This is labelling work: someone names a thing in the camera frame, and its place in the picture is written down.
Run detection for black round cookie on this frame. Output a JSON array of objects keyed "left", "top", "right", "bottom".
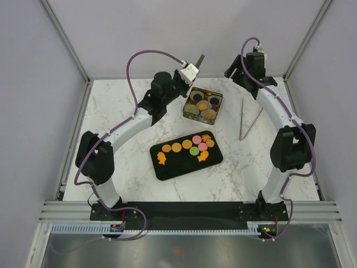
[
  {"left": 210, "top": 98, "right": 220, "bottom": 106},
  {"left": 192, "top": 94, "right": 202, "bottom": 102}
]

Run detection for green christmas cookie tin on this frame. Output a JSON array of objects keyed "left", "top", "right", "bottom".
[{"left": 182, "top": 87, "right": 223, "bottom": 125}]

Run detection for metal serving tongs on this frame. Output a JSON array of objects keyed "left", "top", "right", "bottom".
[{"left": 239, "top": 97, "right": 263, "bottom": 141}]

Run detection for gold tin lid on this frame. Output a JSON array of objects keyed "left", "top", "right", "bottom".
[{"left": 195, "top": 54, "right": 205, "bottom": 69}]

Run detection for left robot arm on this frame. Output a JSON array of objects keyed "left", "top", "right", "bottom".
[{"left": 75, "top": 68, "right": 198, "bottom": 220}]

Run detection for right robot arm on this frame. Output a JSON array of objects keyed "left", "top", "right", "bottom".
[{"left": 224, "top": 50, "right": 316, "bottom": 221}]

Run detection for white paper cup top-left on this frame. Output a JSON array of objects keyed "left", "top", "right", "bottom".
[{"left": 190, "top": 90, "right": 204, "bottom": 103}]

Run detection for white paper cup bottom-left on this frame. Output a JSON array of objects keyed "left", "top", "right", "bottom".
[{"left": 184, "top": 104, "right": 200, "bottom": 115}]

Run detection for white paper cup top-right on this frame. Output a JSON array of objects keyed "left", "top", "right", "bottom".
[{"left": 208, "top": 95, "right": 222, "bottom": 107}]

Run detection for white paper cup centre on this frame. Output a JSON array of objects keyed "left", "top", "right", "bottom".
[{"left": 196, "top": 100, "right": 211, "bottom": 112}]

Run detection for white paper cup bottom-right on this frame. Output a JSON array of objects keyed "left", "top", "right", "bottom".
[{"left": 200, "top": 109, "right": 216, "bottom": 119}]

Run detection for plain orange round cookie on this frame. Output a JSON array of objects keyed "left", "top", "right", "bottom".
[{"left": 162, "top": 144, "right": 171, "bottom": 153}]

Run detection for pink round cookie upper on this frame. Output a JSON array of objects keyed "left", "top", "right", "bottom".
[{"left": 192, "top": 135, "right": 202, "bottom": 145}]

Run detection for pink round cookie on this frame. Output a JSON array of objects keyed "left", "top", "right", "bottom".
[
  {"left": 197, "top": 142, "right": 208, "bottom": 152},
  {"left": 192, "top": 135, "right": 202, "bottom": 145}
]

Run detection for dotted orange round cookie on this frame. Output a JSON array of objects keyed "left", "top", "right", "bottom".
[{"left": 171, "top": 142, "right": 182, "bottom": 152}]

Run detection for orange star swirl cookie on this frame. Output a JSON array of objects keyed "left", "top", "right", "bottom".
[{"left": 201, "top": 134, "right": 211, "bottom": 142}]

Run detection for orange fish cookie left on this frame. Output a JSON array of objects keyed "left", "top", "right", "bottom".
[{"left": 157, "top": 152, "right": 167, "bottom": 165}]

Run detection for orange fish cookie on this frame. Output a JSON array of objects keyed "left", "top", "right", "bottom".
[
  {"left": 197, "top": 151, "right": 209, "bottom": 162},
  {"left": 157, "top": 152, "right": 167, "bottom": 165}
]

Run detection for dark green rectangular tray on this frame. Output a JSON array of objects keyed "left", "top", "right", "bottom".
[{"left": 149, "top": 131, "right": 223, "bottom": 181}]

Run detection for pink round cookie lower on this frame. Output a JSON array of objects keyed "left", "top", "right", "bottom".
[{"left": 197, "top": 142, "right": 208, "bottom": 152}]

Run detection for orange flower cookie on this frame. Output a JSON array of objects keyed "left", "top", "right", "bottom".
[{"left": 205, "top": 139, "right": 215, "bottom": 148}]

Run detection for orange fish cookie right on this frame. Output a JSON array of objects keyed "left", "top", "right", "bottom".
[{"left": 197, "top": 151, "right": 209, "bottom": 162}]

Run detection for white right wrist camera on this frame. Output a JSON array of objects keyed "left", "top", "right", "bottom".
[{"left": 253, "top": 42, "right": 267, "bottom": 58}]

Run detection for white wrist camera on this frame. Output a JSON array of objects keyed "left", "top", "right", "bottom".
[
  {"left": 253, "top": 42, "right": 267, "bottom": 58},
  {"left": 178, "top": 61, "right": 200, "bottom": 86}
]

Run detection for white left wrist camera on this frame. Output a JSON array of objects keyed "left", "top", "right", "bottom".
[{"left": 178, "top": 61, "right": 200, "bottom": 86}]

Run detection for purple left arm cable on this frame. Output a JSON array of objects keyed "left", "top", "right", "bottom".
[{"left": 51, "top": 50, "right": 186, "bottom": 255}]

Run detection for right aluminium frame post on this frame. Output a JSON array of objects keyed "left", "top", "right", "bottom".
[{"left": 282, "top": 0, "right": 335, "bottom": 82}]

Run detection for aluminium frame post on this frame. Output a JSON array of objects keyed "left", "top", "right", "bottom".
[
  {"left": 38, "top": 0, "right": 90, "bottom": 85},
  {"left": 282, "top": 0, "right": 335, "bottom": 82}
]

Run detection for left aluminium frame post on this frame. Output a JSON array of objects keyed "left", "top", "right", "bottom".
[{"left": 38, "top": 0, "right": 90, "bottom": 85}]

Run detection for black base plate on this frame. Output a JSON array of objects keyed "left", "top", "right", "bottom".
[{"left": 90, "top": 202, "right": 288, "bottom": 230}]

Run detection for aluminium front rail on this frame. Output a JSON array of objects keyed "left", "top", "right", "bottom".
[{"left": 39, "top": 201, "right": 342, "bottom": 224}]

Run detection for white slotted cable duct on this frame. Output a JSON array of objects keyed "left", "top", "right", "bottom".
[{"left": 51, "top": 223, "right": 261, "bottom": 236}]

